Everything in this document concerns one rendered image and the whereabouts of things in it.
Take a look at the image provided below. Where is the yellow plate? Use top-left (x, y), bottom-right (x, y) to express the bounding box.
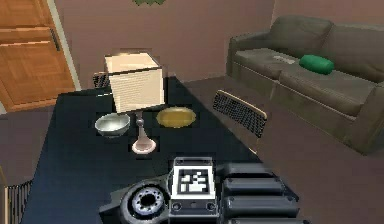
top-left (155, 106), bottom-right (197, 129)

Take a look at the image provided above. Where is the black door handle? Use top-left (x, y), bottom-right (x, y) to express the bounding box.
top-left (50, 28), bottom-right (62, 52)

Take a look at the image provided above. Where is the green cushion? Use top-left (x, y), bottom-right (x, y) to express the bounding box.
top-left (298, 54), bottom-right (335, 76)

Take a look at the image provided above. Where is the wooden room door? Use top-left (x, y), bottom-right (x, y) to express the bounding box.
top-left (0, 0), bottom-right (77, 113)

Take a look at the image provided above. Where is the silver bowl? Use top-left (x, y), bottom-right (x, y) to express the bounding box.
top-left (94, 112), bottom-right (131, 138)

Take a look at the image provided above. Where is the dark grey sofa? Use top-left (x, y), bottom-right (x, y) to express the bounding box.
top-left (225, 14), bottom-right (384, 156)

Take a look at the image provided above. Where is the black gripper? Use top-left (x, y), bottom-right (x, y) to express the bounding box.
top-left (98, 174), bottom-right (174, 224)

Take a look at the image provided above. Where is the black dining table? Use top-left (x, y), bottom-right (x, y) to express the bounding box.
top-left (20, 77), bottom-right (263, 224)

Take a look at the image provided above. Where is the cream shade table lamp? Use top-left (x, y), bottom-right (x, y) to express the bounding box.
top-left (104, 51), bottom-right (165, 155)

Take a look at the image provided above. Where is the green wall decoration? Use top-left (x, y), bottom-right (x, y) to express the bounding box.
top-left (131, 0), bottom-right (167, 7)

